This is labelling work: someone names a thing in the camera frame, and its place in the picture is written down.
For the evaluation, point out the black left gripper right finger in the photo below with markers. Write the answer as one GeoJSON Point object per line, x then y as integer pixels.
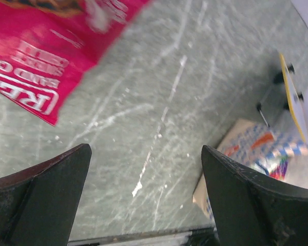
{"type": "Point", "coordinates": [251, 208]}

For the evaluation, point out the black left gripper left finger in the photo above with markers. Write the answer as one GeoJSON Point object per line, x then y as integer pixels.
{"type": "Point", "coordinates": [38, 204]}

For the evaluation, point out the blue checkered paper bag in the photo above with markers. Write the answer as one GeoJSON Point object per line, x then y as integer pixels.
{"type": "Point", "coordinates": [279, 155]}

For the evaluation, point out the red REAL chips bag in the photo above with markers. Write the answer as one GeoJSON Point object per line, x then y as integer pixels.
{"type": "Point", "coordinates": [47, 46]}

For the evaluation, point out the yellow edged clipboard stand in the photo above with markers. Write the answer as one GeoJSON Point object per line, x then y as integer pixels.
{"type": "Point", "coordinates": [281, 105]}

